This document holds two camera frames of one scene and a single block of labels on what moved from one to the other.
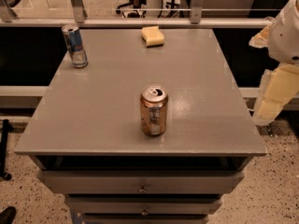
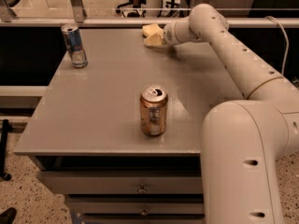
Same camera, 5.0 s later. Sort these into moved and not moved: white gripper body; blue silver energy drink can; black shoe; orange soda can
Moved: white gripper body
Not moved: orange soda can; black shoe; blue silver energy drink can
